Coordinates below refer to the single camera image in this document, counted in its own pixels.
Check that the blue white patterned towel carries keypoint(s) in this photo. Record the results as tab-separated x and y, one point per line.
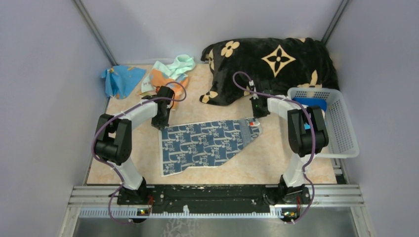
204	144

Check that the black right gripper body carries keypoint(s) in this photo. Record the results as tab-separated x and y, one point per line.
257	112

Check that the dark blue rolled towel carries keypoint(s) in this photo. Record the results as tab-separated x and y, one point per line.
312	102

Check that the black beige flower blanket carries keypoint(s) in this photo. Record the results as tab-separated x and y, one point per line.
275	66

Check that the mint green towel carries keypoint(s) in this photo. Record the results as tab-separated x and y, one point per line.
180	65

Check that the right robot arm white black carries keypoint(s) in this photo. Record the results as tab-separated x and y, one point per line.
307	136

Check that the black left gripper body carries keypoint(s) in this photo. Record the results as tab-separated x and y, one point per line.
161	120

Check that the white plastic basket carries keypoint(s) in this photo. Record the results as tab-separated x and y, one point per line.
342	138

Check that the aluminium rail frame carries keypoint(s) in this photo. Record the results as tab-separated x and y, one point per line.
101	201

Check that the orange polka dot towel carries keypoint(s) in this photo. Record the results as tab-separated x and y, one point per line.
152	83

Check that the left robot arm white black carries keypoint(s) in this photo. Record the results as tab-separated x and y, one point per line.
112	143

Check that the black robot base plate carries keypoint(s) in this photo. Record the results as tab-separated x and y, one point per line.
213	199

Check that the light blue crumpled cloth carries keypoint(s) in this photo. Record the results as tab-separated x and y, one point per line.
121	80

